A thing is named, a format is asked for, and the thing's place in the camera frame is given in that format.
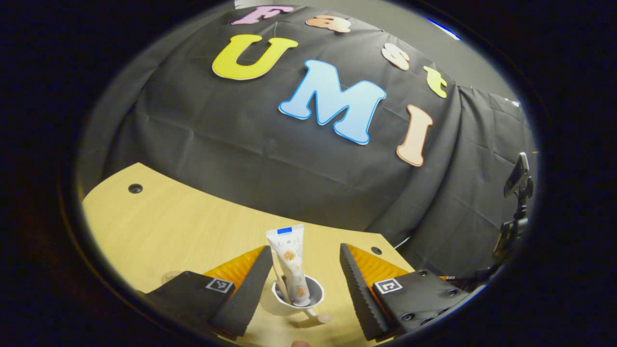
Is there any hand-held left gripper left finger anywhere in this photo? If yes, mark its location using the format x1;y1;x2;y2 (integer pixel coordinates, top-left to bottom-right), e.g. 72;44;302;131
136;245;274;337

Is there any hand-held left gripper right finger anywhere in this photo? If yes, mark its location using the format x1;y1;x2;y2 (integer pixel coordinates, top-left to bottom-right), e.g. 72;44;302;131
339;243;471;341

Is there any wooden toothbrush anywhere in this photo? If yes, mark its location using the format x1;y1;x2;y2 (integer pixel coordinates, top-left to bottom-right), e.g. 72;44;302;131
272;251;293;305

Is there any white cup with wooden handle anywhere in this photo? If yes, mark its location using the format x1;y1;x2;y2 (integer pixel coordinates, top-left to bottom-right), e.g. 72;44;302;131
271;274;334;324

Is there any white toothpaste tube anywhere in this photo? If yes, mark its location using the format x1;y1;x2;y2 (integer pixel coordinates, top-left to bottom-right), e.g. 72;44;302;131
266;224;310;307

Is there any black backdrop cloth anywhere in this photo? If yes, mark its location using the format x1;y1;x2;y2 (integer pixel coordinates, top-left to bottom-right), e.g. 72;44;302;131
77;5;538;281

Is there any black tripod stand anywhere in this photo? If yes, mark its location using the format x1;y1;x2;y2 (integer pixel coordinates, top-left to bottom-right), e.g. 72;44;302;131
494;177;535;271

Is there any phone on stand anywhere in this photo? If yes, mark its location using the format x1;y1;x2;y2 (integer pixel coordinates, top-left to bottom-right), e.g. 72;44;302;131
503;152;530;198

